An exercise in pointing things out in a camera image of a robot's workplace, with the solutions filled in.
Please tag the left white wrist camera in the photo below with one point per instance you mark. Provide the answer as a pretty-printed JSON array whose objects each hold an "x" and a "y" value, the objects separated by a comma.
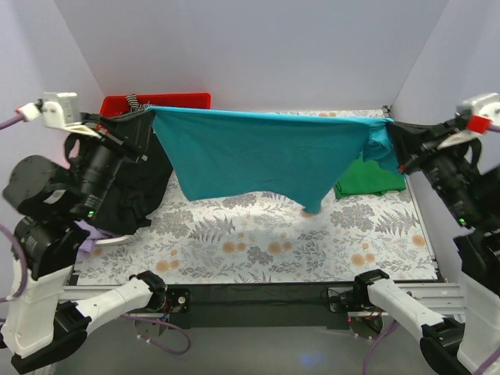
[{"x": 60, "y": 111}]

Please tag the green folded t shirt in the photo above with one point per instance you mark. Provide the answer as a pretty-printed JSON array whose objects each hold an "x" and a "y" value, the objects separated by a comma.
[{"x": 367, "y": 178}]

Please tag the teal t shirt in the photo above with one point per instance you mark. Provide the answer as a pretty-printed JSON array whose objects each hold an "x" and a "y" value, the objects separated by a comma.
[{"x": 219, "y": 154}]

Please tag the black white striped shirt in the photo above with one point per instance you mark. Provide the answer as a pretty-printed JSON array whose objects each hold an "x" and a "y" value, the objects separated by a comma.
[{"x": 135, "y": 105}]

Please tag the aluminium mounting rail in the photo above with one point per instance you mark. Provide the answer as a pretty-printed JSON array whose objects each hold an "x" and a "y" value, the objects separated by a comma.
[{"x": 443, "y": 298}]

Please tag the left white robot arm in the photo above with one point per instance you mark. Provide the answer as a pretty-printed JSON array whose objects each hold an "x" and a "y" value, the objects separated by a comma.
[{"x": 39, "y": 329}]

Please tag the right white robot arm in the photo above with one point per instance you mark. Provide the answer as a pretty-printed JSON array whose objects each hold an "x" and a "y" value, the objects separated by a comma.
[{"x": 448, "y": 346}]

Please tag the floral patterned table mat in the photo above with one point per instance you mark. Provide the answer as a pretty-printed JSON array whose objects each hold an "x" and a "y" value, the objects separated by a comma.
[{"x": 261, "y": 237}]

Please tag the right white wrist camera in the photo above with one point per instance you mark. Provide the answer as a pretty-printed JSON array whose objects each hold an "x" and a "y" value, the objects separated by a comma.
[{"x": 481, "y": 115}]

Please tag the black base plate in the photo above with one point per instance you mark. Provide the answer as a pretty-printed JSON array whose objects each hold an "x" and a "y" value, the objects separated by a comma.
[{"x": 333, "y": 314}]

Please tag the black t shirt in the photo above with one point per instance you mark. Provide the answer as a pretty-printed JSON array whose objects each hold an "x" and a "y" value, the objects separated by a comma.
[{"x": 136, "y": 192}]

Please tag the lavender t shirt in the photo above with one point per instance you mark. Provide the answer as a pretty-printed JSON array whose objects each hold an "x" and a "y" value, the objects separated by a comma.
[{"x": 94, "y": 235}]

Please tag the red plastic bin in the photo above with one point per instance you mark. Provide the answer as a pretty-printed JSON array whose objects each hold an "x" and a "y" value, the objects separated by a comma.
[{"x": 116, "y": 105}]

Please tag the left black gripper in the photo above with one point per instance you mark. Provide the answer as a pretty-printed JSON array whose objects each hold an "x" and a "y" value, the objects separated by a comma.
[{"x": 120, "y": 142}]

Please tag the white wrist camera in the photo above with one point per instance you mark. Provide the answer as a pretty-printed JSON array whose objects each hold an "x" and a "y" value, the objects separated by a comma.
[
  {"x": 481, "y": 115},
  {"x": 60, "y": 111}
]

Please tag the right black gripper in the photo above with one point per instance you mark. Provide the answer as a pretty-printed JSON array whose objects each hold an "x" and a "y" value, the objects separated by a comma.
[{"x": 418, "y": 152}]

